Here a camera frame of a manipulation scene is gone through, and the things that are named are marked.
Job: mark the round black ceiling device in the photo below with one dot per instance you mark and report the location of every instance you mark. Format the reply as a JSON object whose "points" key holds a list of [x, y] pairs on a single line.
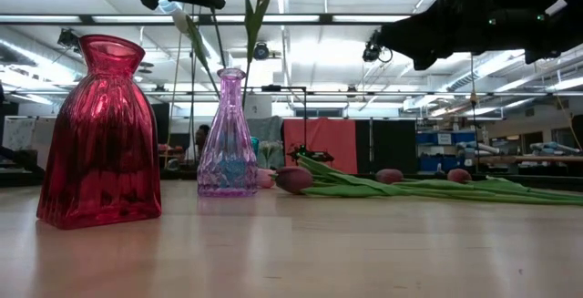
{"points": [[261, 51]]}

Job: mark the black partition panel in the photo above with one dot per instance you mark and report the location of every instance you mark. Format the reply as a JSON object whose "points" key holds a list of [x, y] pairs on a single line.
{"points": [[394, 145]]}

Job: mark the white board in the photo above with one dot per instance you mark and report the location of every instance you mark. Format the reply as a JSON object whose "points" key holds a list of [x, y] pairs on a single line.
{"points": [[18, 134]]}

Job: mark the purple cut glass vase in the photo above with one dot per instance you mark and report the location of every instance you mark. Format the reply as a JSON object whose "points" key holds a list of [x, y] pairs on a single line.
{"points": [[228, 152]]}

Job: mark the thin black metal stand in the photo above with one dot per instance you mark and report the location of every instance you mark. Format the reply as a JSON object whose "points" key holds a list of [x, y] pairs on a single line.
{"points": [[305, 106]]}

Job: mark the black aluminium table frame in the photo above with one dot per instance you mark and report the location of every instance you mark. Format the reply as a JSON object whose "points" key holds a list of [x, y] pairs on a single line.
{"points": [[524, 180]]}

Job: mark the black ceiling mounted device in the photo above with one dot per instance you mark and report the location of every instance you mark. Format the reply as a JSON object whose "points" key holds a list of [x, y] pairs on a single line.
{"points": [[68, 38]]}

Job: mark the dark red tulip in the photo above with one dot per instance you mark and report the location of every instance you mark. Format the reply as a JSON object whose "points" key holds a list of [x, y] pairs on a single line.
{"points": [[293, 179], [389, 176], [458, 176]]}

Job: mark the red ribbed glass vase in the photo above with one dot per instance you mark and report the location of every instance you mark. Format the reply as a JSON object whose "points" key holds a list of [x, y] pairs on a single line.
{"points": [[102, 152]]}

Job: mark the blue cup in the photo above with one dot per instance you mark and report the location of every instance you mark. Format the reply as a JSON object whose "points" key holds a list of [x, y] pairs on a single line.
{"points": [[255, 145]]}

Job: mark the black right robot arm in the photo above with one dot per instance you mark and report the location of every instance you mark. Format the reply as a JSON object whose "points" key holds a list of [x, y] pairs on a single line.
{"points": [[569, 29]]}

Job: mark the red partition panel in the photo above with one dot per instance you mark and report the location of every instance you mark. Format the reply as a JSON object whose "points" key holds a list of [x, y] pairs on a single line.
{"points": [[321, 140]]}

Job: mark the black monitor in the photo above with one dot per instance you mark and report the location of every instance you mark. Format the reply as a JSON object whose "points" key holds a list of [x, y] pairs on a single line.
{"points": [[160, 122]]}

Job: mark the grey cloth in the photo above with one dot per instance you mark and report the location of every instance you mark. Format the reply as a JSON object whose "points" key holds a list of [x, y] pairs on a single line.
{"points": [[268, 129]]}

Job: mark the black drone green lights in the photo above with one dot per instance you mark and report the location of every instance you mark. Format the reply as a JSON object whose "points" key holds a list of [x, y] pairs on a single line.
{"points": [[309, 155]]}

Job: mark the blue storage bin row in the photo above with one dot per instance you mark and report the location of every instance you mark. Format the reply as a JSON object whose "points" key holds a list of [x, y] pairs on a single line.
{"points": [[437, 163], [444, 137]]}

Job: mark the person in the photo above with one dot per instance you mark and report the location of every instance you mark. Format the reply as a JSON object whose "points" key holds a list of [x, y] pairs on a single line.
{"points": [[201, 136]]}

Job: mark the black hanging camera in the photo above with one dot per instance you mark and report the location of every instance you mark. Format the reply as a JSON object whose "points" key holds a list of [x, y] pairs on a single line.
{"points": [[372, 52]]}

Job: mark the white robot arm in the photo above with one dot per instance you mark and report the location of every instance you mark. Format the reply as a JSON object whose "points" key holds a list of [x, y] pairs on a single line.
{"points": [[553, 147], [473, 147]]}

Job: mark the wooden workbench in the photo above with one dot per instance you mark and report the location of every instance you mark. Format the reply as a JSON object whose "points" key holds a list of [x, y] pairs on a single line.
{"points": [[528, 158]]}

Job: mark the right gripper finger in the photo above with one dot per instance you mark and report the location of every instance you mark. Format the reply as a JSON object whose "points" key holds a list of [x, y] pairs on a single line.
{"points": [[414, 36]]}

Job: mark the black overhead crossbar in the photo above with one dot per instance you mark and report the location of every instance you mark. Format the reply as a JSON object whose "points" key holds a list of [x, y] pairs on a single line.
{"points": [[45, 18]]}

